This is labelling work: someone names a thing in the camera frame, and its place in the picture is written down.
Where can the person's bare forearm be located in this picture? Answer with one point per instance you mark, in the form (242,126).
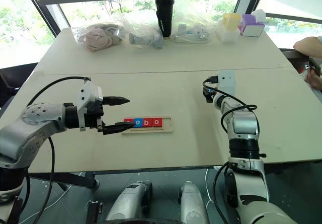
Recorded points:
(310,46)

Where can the red letter tile r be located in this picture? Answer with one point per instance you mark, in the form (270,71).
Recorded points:
(127,120)

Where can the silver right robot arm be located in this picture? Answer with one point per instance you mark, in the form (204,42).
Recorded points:
(244,123)

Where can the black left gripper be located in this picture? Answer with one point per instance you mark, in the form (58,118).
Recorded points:
(93,113)

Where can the red letter tile b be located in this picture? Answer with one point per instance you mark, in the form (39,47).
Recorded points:
(147,122)

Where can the plastic bag with grey toy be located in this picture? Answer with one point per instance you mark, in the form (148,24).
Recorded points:
(144,37)

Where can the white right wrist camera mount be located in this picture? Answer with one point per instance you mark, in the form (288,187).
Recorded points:
(226,81)

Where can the narrow white roller blind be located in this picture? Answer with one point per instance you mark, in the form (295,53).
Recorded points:
(294,0)

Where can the blue letter tile o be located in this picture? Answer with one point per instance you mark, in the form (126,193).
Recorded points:
(138,122)

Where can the red letter tile o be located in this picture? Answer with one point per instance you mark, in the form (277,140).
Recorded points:
(157,122)

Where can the black metal floor bracket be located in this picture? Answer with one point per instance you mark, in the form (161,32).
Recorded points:
(95,212)

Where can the plastic bag with pink plush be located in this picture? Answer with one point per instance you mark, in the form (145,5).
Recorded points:
(96,37)

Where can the person's bare hand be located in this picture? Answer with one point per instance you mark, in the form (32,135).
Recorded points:
(315,81)

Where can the silver robot leg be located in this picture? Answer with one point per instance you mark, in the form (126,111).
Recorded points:
(192,204)
(128,204)

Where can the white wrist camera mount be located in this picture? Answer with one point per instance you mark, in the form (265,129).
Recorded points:
(88,93)
(226,81)

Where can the black table leg bar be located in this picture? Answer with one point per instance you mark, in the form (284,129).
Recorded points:
(68,180)

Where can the silver left robot leg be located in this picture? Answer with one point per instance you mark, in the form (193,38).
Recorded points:
(128,204)

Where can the black office chair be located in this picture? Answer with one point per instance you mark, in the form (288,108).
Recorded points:
(15,83)

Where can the bagged yellow and white cups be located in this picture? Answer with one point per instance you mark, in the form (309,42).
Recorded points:
(229,30)

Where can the dark smartphone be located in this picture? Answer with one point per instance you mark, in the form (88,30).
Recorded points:
(315,66)

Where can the silver right robot leg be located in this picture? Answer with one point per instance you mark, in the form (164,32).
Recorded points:
(192,204)

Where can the wooden letter tray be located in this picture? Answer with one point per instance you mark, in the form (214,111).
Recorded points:
(168,129)

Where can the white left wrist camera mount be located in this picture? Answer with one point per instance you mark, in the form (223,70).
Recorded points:
(88,93)

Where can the clear bag with white parts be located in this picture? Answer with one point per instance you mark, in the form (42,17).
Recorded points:
(191,25)

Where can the purple and white tissue box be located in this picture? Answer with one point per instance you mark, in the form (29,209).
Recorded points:
(251,29)

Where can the black travel tumbler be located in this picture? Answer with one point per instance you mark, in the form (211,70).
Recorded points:
(164,15)

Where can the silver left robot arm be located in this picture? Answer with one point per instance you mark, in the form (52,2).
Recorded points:
(37,123)

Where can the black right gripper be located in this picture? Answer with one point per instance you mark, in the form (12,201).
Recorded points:
(208,95)

